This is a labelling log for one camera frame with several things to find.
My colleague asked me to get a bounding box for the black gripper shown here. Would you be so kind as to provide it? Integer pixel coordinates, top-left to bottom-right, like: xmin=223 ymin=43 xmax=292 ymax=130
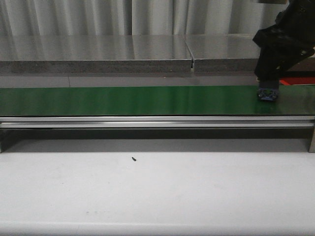
xmin=253 ymin=0 xmax=315 ymax=81

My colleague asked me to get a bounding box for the yellow mushroom push button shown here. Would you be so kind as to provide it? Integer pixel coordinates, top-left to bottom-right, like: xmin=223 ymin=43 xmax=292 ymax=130
xmin=257 ymin=79 xmax=280 ymax=101

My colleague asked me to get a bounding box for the red plastic tray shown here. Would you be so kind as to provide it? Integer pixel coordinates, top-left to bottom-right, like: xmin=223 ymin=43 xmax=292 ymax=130
xmin=280 ymin=77 xmax=315 ymax=86

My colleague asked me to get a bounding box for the green conveyor belt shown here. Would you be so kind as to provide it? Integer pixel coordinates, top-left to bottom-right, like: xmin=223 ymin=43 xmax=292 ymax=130
xmin=0 ymin=86 xmax=315 ymax=117

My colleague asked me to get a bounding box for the grey stone counter slab right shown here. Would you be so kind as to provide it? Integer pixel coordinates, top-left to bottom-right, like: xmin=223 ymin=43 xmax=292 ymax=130
xmin=185 ymin=33 xmax=315 ymax=73

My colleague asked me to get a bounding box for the grey stone counter slab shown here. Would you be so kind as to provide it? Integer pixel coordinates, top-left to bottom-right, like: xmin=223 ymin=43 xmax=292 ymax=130
xmin=185 ymin=33 xmax=315 ymax=73
xmin=0 ymin=35 xmax=192 ymax=74

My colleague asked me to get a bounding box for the grey stone counter slab left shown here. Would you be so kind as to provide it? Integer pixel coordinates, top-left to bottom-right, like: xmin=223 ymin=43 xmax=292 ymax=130
xmin=0 ymin=35 xmax=192 ymax=74

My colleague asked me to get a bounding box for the white pleated curtain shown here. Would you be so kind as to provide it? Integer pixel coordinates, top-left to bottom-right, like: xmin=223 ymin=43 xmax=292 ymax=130
xmin=0 ymin=0 xmax=286 ymax=36

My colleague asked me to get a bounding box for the aluminium conveyor frame rail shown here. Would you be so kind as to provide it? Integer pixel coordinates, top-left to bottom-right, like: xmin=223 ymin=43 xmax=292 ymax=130
xmin=0 ymin=115 xmax=315 ymax=154

